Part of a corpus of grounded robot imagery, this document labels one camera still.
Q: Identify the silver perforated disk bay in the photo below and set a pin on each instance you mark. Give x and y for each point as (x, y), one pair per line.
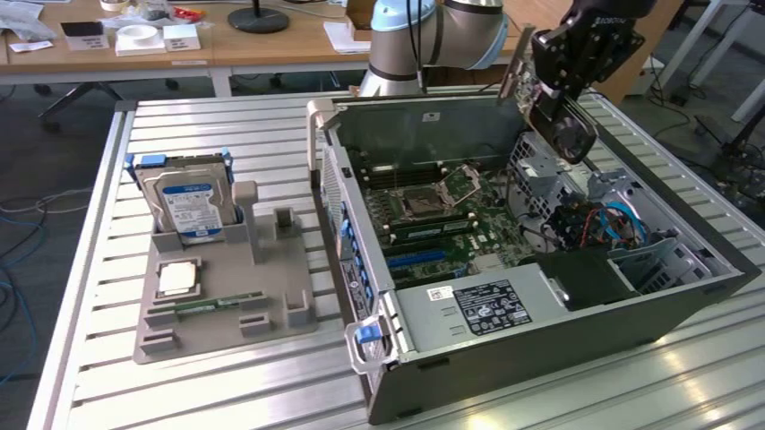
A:
(538, 188)

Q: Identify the white paper stack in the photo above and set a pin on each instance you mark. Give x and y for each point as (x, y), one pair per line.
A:
(343, 40)

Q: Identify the black power connector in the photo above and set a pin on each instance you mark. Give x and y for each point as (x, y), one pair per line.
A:
(567, 228)

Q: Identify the silver socket cover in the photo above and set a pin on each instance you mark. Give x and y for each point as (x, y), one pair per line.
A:
(454, 174)

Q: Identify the silver chipset heatsink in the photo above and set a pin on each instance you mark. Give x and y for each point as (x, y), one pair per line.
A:
(491, 264)

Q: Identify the CPU socket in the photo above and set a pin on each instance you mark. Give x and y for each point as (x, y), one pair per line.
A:
(420, 203)

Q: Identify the green motherboard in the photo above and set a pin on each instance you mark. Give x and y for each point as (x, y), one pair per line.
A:
(507, 233)

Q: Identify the black white small box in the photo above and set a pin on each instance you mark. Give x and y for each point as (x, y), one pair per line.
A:
(83, 29)

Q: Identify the crumpled plastic bag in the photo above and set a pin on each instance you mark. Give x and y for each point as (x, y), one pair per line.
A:
(26, 22)

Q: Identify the wooden desk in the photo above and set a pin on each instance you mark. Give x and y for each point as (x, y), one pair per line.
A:
(71, 60)

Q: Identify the black chair base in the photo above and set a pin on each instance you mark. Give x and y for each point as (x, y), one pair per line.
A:
(51, 124)

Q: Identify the black expansion slot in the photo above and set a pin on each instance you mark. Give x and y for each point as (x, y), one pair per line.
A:
(412, 249)

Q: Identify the blue expansion slot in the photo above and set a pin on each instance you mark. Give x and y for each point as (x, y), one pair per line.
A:
(415, 260)

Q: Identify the black open PC case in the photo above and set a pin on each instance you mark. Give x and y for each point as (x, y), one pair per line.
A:
(538, 358)

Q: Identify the clear bag dark parts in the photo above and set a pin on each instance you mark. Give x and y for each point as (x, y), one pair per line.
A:
(152, 13)

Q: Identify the white floor box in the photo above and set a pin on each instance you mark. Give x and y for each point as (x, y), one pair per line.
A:
(647, 76)

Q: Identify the hard disk blue caddy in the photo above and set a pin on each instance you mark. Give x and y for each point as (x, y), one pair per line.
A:
(188, 210)

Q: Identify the white labelled box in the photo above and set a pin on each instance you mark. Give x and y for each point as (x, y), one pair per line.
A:
(179, 33)

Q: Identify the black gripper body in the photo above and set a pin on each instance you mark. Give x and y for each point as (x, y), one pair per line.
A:
(609, 13)

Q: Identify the black green GPU card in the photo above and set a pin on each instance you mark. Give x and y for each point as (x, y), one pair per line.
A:
(570, 134)

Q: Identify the grey parts rack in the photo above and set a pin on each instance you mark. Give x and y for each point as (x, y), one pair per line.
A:
(227, 277)

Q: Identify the silver CPU chip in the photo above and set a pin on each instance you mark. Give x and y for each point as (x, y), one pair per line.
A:
(177, 277)

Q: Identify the white desk frame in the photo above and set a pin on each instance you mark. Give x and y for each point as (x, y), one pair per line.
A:
(753, 103)

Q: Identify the small cream tape roll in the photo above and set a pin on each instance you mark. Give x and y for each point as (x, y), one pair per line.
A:
(107, 5)

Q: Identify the white red card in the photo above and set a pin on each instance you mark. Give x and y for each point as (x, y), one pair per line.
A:
(29, 46)

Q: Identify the blue case latch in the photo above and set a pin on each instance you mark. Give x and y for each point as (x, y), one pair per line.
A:
(367, 336)

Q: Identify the silver disk bay bracket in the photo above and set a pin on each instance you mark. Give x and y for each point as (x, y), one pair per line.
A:
(657, 269)

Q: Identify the black round lamp base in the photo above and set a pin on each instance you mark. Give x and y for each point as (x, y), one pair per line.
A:
(256, 22)

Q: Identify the grey power supply unit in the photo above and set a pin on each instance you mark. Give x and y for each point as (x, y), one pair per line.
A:
(478, 313)

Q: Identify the flat white box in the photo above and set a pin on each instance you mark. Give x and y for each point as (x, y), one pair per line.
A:
(140, 50)

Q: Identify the red small object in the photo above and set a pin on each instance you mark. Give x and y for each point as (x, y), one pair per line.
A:
(185, 14)

